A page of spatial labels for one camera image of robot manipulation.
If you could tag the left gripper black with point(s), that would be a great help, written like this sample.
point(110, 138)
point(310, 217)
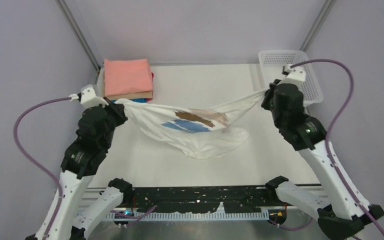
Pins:
point(118, 109)

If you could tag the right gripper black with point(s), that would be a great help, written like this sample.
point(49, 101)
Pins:
point(265, 103)

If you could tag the white t shirt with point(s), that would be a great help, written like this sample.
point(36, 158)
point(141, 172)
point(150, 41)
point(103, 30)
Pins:
point(199, 133)

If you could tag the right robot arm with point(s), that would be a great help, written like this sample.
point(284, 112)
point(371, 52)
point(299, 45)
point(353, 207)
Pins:
point(344, 212)

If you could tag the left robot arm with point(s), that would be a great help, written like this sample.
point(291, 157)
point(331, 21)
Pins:
point(80, 164)

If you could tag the blue folded t shirt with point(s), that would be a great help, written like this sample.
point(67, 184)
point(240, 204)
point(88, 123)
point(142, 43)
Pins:
point(137, 100)

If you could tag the red folded t shirt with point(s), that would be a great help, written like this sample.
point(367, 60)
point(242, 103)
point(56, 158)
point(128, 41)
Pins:
point(151, 95)

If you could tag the pink folded t shirt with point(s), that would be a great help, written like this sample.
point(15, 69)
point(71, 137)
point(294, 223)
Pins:
point(129, 65)

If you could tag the tan folded t shirt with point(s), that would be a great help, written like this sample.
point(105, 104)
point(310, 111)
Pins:
point(135, 96)

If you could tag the white plastic basket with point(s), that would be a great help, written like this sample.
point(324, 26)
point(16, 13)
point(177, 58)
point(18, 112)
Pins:
point(271, 64)

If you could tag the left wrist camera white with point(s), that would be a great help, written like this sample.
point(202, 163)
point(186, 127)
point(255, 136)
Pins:
point(89, 97)

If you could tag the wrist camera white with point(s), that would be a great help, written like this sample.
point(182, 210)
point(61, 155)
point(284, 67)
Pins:
point(293, 75)
point(89, 97)

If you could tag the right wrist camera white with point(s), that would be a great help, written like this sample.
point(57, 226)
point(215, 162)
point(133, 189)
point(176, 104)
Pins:
point(293, 75)

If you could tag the left frame post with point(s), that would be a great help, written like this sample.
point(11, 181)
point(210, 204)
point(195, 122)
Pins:
point(66, 11)

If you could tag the frame post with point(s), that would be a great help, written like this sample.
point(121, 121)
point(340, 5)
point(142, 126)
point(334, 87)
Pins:
point(317, 24)
point(66, 11)

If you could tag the aluminium frame rail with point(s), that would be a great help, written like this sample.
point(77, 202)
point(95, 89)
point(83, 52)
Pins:
point(124, 214)

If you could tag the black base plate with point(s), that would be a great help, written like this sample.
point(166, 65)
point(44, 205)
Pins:
point(201, 199)

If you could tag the right frame post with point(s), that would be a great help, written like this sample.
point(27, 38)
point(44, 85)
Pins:
point(317, 24)

